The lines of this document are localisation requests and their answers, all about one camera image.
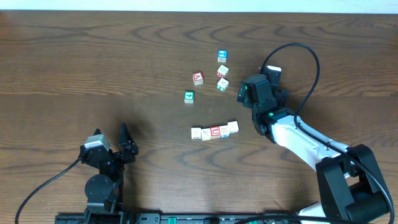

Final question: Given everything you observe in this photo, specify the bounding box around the blue-top wooden block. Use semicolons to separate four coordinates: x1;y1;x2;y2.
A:
217;50;228;63

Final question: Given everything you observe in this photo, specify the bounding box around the green J wooden block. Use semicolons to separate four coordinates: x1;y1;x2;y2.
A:
216;78;229;92

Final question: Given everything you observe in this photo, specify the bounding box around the red U wooden block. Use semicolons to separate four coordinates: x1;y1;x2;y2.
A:
210;126;221;139

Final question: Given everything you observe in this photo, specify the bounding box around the red A wooden block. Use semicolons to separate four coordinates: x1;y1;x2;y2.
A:
192;72;204;85

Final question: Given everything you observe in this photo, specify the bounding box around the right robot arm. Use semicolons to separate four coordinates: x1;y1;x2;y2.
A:
237;68;395;223

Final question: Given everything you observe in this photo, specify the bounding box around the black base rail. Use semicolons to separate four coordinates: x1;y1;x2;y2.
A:
54;212;305;224

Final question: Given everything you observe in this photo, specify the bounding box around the blue-edged number 3 block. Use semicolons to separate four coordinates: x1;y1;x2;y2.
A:
220;125;230;138

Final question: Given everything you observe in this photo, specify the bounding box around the plain cream wooden block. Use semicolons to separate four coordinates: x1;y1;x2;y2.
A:
228;121;239;133

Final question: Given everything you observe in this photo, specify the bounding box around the cream block with yellow side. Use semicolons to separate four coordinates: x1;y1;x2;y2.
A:
191;127;201;139

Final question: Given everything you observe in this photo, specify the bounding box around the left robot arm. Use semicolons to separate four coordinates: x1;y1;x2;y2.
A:
78;123;139;218

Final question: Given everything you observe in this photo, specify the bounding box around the red M wooden block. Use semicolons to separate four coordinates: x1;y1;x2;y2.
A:
216;65;229;78

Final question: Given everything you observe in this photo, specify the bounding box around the green 4 wooden block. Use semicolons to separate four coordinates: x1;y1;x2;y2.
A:
184;91;195;104

